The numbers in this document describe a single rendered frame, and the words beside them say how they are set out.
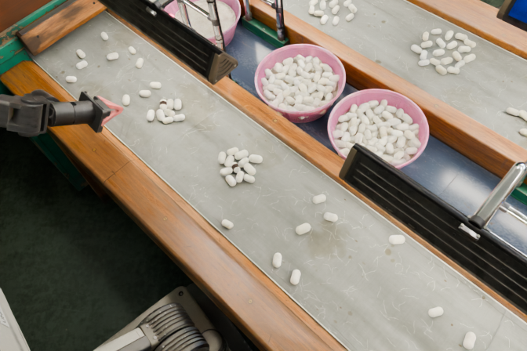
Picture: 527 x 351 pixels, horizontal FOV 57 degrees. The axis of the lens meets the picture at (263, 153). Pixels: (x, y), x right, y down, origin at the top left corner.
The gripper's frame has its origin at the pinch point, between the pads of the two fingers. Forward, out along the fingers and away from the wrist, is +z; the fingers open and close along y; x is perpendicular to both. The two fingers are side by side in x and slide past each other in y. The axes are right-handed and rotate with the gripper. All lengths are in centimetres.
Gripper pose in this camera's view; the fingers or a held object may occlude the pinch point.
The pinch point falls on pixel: (119, 110)
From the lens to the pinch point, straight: 134.5
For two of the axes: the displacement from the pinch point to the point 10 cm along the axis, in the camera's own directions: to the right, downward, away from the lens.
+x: -3.8, 8.2, 4.3
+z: 6.1, -1.3, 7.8
